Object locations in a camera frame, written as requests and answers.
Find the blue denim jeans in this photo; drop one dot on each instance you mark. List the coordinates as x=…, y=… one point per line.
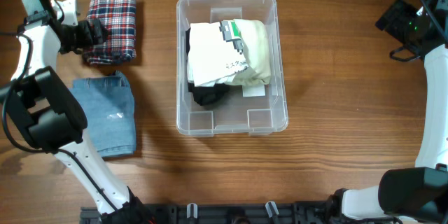
x=109, y=106

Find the cream cloth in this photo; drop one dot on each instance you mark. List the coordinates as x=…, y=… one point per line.
x=257, y=54

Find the red navy plaid cloth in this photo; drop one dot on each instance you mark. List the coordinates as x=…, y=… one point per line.
x=118, y=17

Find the clear plastic storage container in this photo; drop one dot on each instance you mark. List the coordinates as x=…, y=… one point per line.
x=234, y=113

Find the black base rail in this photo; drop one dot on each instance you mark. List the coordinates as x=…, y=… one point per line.
x=271, y=212

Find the black garment with tape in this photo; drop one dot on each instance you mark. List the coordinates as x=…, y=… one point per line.
x=208, y=94

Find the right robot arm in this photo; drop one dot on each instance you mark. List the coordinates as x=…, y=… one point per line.
x=419, y=192

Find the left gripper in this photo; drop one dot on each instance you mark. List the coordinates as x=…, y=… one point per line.
x=92, y=38

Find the white label in container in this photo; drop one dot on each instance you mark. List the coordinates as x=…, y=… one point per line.
x=253, y=91

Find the white printed shirt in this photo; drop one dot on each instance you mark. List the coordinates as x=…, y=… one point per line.
x=234, y=59

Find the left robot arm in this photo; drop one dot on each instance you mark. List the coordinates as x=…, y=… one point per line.
x=40, y=115

